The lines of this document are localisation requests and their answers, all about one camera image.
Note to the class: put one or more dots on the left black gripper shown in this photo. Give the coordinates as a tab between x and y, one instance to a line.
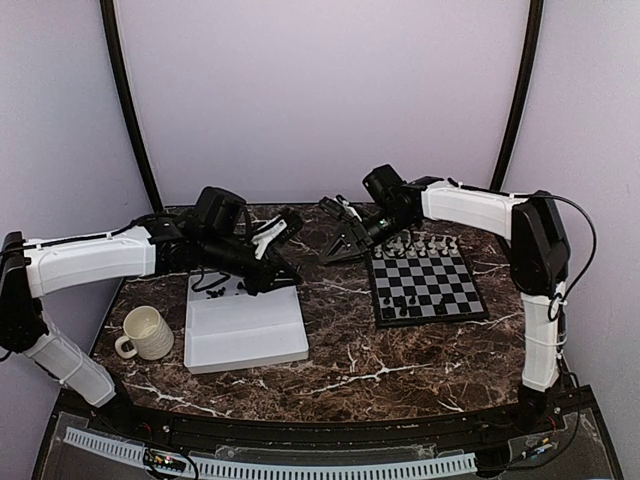
268	269

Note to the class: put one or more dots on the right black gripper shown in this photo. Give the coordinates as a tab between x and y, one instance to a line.
351	236

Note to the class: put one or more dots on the white plastic tray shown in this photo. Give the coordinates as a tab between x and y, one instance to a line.
244	331

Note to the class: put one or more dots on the black piece bottom row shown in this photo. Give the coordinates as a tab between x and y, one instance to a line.
389	313

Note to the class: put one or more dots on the tall black piece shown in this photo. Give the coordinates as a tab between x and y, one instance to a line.
401	304

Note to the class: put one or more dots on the black grey chessboard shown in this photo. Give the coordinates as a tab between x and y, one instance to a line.
428	279

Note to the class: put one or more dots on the black chess piece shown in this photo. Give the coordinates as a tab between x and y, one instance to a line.
441	307

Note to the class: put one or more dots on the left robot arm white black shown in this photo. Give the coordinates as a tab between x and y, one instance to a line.
216	233

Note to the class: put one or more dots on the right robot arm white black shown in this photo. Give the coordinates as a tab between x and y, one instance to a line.
531	225

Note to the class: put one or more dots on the black chess pieces left cluster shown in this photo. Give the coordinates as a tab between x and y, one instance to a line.
214	292

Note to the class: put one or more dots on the white chess pieces row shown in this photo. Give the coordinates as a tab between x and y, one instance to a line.
410	246

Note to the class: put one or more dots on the cream ceramic mug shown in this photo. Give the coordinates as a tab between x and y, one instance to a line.
146	335

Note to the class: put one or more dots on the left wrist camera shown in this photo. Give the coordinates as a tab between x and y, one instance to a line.
280	229

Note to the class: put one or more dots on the white cable duct strip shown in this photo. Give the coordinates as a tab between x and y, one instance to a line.
162	464

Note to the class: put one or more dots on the right black frame post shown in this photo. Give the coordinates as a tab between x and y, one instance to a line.
520	94

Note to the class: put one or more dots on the black frame post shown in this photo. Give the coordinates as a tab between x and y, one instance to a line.
520	94
126	101

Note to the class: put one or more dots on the black front rail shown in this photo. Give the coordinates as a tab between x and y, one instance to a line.
481	430

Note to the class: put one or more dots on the left black frame post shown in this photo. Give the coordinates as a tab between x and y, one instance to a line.
126	101

